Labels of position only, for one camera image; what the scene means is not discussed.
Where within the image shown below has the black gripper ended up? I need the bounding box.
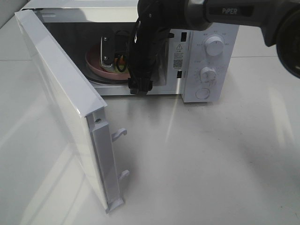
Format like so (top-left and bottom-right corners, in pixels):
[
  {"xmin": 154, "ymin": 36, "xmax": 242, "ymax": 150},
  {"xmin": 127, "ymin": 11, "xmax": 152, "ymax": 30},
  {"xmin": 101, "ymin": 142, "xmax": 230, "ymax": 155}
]
[{"xmin": 127, "ymin": 25, "xmax": 173, "ymax": 96}]

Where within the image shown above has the sandwich with lettuce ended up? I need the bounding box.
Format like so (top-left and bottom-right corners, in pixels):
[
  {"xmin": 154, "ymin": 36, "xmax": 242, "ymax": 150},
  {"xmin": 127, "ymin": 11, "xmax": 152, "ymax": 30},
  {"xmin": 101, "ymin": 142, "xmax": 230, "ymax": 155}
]
[{"xmin": 104, "ymin": 58, "xmax": 128, "ymax": 74}]

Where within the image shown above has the pink round plate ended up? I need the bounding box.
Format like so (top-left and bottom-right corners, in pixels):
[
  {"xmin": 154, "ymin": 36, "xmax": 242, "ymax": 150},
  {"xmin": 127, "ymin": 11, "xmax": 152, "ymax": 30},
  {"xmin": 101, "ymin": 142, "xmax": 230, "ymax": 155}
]
[{"xmin": 85, "ymin": 44, "xmax": 130, "ymax": 81}]

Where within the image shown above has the white microwave door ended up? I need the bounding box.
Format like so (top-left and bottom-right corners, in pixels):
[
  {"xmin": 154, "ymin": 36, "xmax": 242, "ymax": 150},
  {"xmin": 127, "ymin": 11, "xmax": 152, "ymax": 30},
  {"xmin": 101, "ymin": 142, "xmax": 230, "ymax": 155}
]
[{"xmin": 15, "ymin": 10, "xmax": 129, "ymax": 212}]

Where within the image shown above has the round white door button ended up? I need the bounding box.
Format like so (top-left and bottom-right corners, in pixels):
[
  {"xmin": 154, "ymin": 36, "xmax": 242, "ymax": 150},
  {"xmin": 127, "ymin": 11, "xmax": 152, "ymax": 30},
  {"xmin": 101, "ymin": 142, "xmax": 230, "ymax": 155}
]
[{"xmin": 195, "ymin": 88, "xmax": 210, "ymax": 99}]

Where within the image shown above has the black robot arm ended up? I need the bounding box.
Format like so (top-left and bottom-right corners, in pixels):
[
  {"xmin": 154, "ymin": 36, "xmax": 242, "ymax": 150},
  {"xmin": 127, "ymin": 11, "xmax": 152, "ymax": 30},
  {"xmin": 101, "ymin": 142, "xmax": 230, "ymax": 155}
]
[{"xmin": 127, "ymin": 0, "xmax": 300, "ymax": 95}]

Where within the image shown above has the white microwave oven body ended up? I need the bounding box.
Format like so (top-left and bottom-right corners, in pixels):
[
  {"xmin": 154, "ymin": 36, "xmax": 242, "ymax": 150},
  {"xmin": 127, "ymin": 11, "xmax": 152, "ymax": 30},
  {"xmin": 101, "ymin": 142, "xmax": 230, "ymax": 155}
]
[{"xmin": 20, "ymin": 0, "xmax": 239, "ymax": 103}]

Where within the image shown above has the lower white timer knob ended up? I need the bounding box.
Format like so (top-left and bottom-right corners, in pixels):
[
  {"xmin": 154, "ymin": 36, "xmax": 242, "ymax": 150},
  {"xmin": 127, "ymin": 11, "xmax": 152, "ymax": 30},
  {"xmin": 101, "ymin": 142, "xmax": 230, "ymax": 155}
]
[{"xmin": 200, "ymin": 67, "xmax": 217, "ymax": 83}]

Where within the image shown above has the upper white power knob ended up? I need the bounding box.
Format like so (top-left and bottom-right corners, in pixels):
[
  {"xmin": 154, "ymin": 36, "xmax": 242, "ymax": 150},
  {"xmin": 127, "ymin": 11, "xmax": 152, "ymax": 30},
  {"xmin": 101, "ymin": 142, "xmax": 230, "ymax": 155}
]
[{"xmin": 204, "ymin": 35, "xmax": 224, "ymax": 56}]

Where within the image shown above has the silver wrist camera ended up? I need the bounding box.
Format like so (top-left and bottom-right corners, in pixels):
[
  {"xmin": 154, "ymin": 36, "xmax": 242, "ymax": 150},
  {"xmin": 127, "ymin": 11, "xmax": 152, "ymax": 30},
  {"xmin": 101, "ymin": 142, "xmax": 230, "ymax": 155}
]
[{"xmin": 100, "ymin": 32, "xmax": 115, "ymax": 68}]

